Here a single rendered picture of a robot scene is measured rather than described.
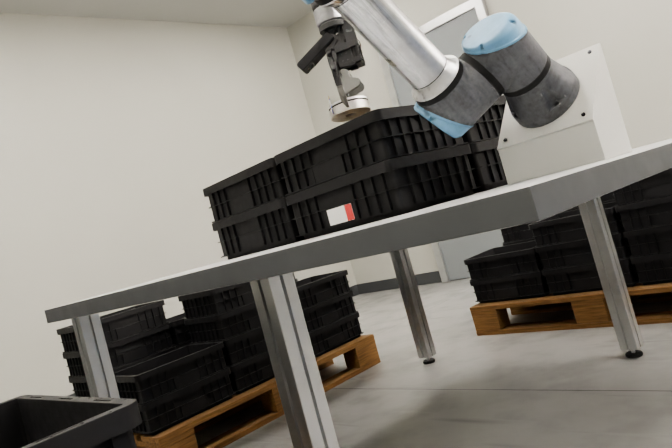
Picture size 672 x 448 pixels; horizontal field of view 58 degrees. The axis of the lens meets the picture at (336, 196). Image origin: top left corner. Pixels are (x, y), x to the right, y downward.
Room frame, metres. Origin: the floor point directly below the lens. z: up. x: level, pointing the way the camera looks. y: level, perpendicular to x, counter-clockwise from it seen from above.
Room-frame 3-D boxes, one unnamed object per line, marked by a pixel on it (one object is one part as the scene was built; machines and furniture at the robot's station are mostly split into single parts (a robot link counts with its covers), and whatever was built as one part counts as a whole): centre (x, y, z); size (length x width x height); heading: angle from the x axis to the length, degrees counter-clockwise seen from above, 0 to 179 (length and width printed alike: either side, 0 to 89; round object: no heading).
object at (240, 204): (1.83, 0.16, 0.87); 0.40 x 0.30 x 0.11; 41
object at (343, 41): (1.50, -0.11, 1.14); 0.09 x 0.08 x 0.12; 80
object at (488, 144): (1.72, -0.33, 0.76); 0.40 x 0.30 x 0.12; 41
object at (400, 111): (1.53, -0.11, 0.92); 0.40 x 0.30 x 0.02; 41
